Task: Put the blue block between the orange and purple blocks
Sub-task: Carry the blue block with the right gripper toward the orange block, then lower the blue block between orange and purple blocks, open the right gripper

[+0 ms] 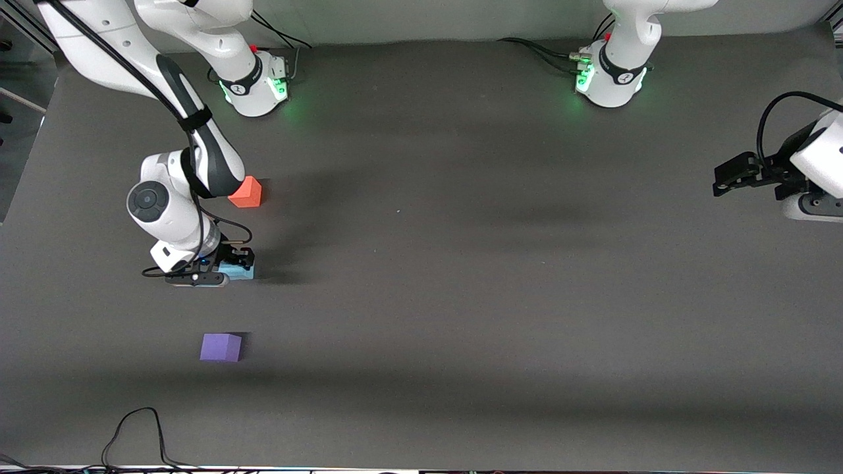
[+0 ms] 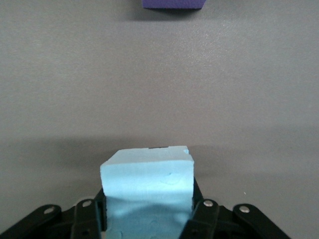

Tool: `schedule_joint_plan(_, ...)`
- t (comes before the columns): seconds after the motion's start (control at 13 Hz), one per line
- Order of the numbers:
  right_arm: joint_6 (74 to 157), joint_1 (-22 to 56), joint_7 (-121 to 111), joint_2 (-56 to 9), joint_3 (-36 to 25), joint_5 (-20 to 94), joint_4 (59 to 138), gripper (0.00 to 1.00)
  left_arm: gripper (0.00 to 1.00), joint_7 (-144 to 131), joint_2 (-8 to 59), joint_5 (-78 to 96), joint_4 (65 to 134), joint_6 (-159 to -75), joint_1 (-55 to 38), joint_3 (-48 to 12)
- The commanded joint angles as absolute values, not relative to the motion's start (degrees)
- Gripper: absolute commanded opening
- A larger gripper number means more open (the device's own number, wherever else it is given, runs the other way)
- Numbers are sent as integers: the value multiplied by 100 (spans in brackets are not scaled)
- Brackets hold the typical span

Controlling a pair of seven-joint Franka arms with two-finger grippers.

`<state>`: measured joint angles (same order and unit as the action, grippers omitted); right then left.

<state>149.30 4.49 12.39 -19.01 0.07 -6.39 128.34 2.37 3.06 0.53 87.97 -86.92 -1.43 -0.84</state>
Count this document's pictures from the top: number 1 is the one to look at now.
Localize light blue foam block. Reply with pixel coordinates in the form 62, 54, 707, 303
217, 259, 256, 280

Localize orange foam block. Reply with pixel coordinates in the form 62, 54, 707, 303
228, 176, 263, 209

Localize purple foam block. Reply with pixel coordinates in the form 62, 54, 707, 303
200, 333, 242, 363

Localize dark grey table mat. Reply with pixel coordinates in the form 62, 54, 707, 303
0, 26, 843, 469

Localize grey metal bar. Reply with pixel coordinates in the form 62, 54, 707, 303
0, 87, 47, 114

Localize thin black looped cable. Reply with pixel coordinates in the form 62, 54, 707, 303
102, 407, 198, 469

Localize black right arm base cables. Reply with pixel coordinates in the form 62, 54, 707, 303
247, 14, 312, 83

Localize black arm base cables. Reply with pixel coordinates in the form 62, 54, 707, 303
247, 14, 312, 83
497, 13, 616, 73

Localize black left arm base cables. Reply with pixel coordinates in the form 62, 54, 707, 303
497, 13, 616, 73

